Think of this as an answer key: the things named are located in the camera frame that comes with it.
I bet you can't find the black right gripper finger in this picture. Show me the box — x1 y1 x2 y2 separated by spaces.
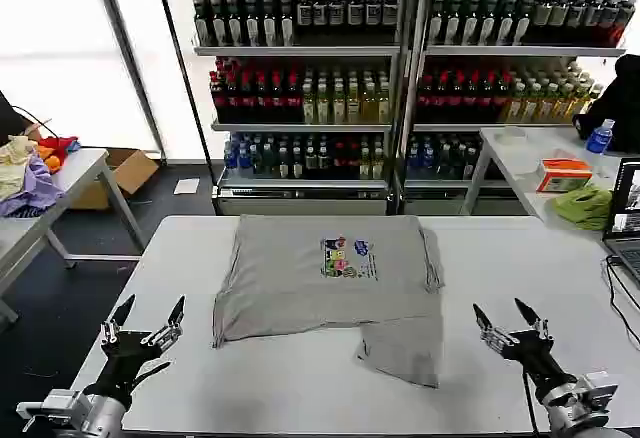
472 301 517 355
513 297 555 346

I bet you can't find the metal shelf with bottles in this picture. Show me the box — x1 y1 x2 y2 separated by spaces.
191 0 407 217
399 0 629 217

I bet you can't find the person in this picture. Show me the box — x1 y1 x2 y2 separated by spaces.
571 53 640 153

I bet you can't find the black laptop cable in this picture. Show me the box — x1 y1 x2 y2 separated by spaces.
604 254 640 350

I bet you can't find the black laptop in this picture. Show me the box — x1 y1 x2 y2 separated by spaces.
601 157 640 285

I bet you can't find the blue water bottle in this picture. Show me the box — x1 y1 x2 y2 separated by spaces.
585 118 616 156

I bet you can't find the red orange cloth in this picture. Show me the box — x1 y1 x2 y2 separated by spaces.
36 134 81 174

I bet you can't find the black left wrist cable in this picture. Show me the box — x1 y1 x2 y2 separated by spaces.
128 360 172 387

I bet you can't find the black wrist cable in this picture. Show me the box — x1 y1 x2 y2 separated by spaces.
128 360 172 387
521 371 542 435

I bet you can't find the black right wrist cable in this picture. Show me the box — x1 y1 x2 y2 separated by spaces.
521 371 542 435

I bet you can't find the grey side table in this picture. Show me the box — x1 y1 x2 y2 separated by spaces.
0 147 147 325

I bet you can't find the brown cardboard box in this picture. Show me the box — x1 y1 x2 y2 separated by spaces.
68 147 161 211

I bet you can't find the white tape roll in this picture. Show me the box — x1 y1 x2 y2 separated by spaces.
499 126 531 146

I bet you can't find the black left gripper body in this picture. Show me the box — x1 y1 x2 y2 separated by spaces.
83 329 165 403

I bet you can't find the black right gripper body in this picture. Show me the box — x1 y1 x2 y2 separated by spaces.
501 332 577 395

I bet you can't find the cream cloth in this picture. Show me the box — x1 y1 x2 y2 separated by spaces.
0 134 39 199

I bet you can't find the black stand pole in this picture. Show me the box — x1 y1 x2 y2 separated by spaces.
149 0 222 215

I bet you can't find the grey printed t-shirt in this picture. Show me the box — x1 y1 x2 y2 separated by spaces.
210 213 447 390

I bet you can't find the white desk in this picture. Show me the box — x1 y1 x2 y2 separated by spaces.
459 126 640 245

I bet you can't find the grey window frame post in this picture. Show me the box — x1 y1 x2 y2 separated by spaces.
88 0 168 162

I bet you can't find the green cloth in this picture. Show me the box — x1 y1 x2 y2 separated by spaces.
551 184 615 232

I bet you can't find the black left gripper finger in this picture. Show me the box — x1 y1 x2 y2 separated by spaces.
141 295 186 358
100 293 137 355

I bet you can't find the orange tissue box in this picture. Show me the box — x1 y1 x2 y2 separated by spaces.
535 158 595 194

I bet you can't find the purple cloth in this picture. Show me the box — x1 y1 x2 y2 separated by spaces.
0 151 66 218

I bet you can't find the black fabric item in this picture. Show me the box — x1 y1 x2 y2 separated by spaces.
0 89 52 148

